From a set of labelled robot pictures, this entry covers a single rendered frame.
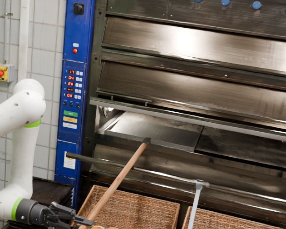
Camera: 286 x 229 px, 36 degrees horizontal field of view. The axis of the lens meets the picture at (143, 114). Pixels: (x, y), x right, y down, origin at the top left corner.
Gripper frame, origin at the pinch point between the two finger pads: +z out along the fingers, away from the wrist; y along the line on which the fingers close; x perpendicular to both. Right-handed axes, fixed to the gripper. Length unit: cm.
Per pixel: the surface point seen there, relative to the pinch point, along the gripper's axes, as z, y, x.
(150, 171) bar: 10, 1, -63
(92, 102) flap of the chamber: -32, -23, -86
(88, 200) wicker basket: -29, 38, -86
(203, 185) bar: 38, 1, -63
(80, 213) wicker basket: -28, 40, -73
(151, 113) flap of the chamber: 3, -23, -86
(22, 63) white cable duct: -83, -35, -98
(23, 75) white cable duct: -82, -28, -98
